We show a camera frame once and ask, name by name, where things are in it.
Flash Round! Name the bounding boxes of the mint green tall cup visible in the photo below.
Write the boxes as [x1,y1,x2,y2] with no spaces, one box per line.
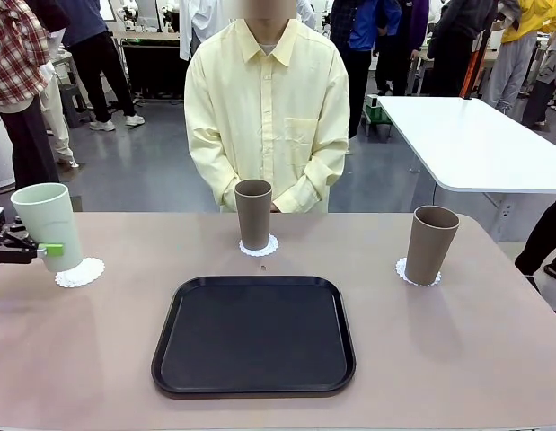
[10,182,85,274]

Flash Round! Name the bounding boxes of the white lace paper coaster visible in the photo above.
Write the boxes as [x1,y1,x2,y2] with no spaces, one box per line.
[239,233,279,259]
[55,256,106,289]
[394,256,442,287]

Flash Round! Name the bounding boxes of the dark brown tall cup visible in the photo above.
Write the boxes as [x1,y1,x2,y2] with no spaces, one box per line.
[234,179,274,251]

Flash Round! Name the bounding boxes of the light brown tall cup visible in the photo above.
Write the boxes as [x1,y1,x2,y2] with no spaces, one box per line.
[403,205,461,286]

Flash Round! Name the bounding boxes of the person's right forearm yellow sleeve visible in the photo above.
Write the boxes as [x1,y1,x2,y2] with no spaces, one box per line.
[188,150,241,208]

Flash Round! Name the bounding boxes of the person's left forearm yellow sleeve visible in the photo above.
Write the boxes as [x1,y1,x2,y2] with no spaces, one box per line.
[273,150,347,214]

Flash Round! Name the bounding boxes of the person dark top white trousers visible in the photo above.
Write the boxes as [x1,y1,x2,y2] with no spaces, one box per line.
[38,26,81,168]

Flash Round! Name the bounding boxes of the grey plastic step stool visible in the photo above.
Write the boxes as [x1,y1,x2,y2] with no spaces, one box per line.
[59,84,93,129]

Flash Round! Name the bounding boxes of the person in plaid shirt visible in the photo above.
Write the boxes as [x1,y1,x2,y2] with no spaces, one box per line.
[0,0,62,190]

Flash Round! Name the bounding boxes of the person navy top black trousers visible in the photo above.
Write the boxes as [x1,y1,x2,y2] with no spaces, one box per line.
[57,0,146,133]

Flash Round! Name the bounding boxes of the black plastic serving tray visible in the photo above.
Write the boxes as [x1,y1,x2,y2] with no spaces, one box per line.
[150,275,357,400]

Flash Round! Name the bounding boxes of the person in yellow shirt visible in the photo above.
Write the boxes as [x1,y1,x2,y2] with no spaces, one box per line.
[183,17,350,215]

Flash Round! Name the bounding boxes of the person in white coat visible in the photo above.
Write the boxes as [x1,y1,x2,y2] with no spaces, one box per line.
[178,0,237,60]

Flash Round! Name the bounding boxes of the green topped low bench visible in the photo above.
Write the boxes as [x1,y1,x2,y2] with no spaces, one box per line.
[362,107,393,138]

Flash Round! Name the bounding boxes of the person in blue jacket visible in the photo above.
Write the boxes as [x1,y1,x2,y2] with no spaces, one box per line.
[330,0,402,140]

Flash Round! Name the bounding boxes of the person in purple top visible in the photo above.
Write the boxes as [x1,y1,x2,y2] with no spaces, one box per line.
[375,0,430,98]

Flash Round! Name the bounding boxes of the large white table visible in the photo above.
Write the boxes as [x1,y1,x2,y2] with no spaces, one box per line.
[375,95,556,234]

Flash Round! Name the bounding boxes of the person in black jacket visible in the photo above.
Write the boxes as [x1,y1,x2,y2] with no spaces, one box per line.
[428,0,521,99]

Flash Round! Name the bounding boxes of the orange and black pole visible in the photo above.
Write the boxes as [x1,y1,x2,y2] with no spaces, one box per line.
[459,26,492,100]

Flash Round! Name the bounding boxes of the person black trousers black shoes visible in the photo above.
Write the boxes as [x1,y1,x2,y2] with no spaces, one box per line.
[514,194,556,294]

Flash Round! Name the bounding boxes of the person yellow jacket grey trousers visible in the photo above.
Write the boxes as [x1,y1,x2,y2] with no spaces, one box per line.
[481,0,556,113]

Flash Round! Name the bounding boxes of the person in grey black clothes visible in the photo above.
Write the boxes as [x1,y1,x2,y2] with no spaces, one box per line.
[522,44,556,129]

